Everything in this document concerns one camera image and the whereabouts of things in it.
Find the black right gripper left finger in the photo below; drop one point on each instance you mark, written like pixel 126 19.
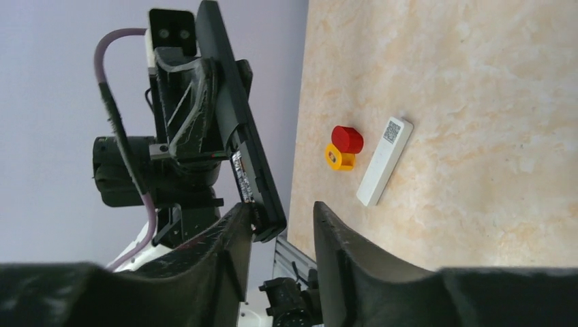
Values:
pixel 200 283

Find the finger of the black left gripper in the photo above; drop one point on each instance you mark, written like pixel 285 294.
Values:
pixel 244 75

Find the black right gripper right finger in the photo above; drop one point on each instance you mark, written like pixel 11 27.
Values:
pixel 363 285

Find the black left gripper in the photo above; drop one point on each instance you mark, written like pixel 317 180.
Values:
pixel 185 199

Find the black remote control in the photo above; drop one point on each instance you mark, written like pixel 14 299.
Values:
pixel 236 124

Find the battery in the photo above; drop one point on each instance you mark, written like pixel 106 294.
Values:
pixel 241 178

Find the white remote control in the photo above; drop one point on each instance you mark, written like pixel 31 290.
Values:
pixel 384 160

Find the red oval toy block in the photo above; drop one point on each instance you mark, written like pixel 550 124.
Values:
pixel 347 139

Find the yellow traffic light toy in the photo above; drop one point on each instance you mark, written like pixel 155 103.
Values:
pixel 338 160

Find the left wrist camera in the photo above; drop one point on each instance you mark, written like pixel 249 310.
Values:
pixel 170 29

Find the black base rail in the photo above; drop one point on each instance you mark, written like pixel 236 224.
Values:
pixel 293 294

